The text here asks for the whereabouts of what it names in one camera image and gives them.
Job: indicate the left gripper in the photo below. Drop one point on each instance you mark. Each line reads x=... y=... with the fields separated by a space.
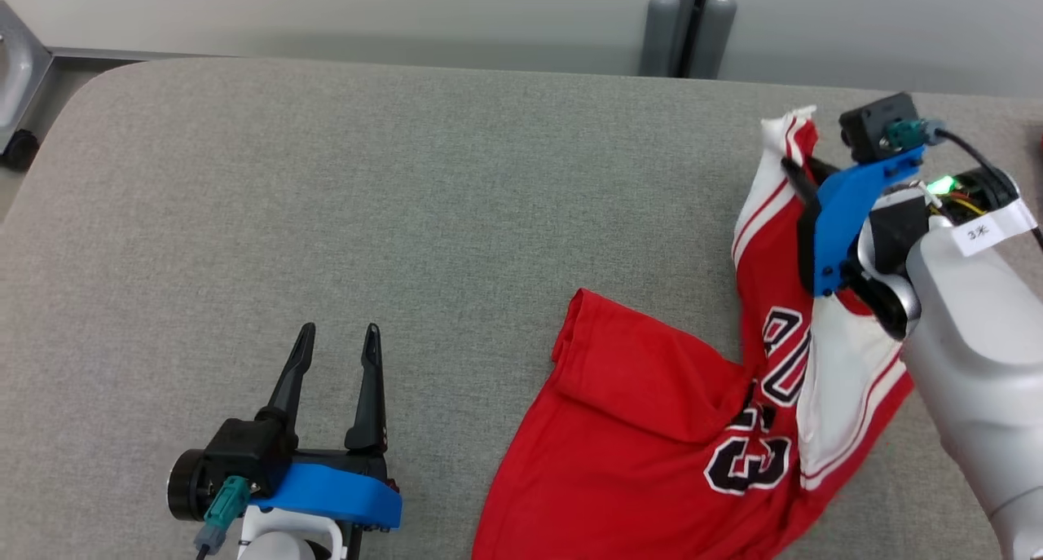
x=281 y=550

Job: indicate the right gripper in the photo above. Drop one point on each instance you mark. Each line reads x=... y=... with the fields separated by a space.
x=900 y=222

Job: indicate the red white basketball jersey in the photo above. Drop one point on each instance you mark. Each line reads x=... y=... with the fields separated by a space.
x=635 y=429

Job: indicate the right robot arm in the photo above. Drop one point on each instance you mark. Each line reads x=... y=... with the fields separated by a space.
x=978 y=381

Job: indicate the white paper label tag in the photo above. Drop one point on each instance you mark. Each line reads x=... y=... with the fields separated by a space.
x=982 y=232

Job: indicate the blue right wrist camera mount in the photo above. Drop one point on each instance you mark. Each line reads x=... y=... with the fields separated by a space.
x=839 y=218

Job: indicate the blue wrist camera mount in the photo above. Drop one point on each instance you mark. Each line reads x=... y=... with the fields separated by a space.
x=839 y=218
x=342 y=495

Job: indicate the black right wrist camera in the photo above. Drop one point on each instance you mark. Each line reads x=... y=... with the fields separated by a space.
x=872 y=128

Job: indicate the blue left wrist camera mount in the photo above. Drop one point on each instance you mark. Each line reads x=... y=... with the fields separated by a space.
x=342 y=495

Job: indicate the teal camera connector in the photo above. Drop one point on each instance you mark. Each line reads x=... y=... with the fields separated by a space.
x=908 y=134
x=226 y=499

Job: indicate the grey partition post with feet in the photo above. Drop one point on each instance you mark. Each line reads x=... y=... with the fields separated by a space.
x=664 y=38

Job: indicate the grey partition base rail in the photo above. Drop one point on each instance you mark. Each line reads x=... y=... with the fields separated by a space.
x=122 y=54

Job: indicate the grey metal stand frame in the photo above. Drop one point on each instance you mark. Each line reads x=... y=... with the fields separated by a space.
x=33 y=63

